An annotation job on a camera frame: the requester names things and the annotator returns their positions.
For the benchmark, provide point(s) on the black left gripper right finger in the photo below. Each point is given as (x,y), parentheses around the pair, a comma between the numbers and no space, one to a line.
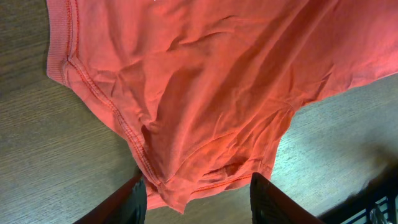
(269,205)

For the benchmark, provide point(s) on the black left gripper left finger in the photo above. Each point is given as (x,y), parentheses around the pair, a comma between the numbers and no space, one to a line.
(127,205)

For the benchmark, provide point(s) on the orange soccer t-shirt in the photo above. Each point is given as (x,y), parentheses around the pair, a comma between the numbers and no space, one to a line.
(203,90)

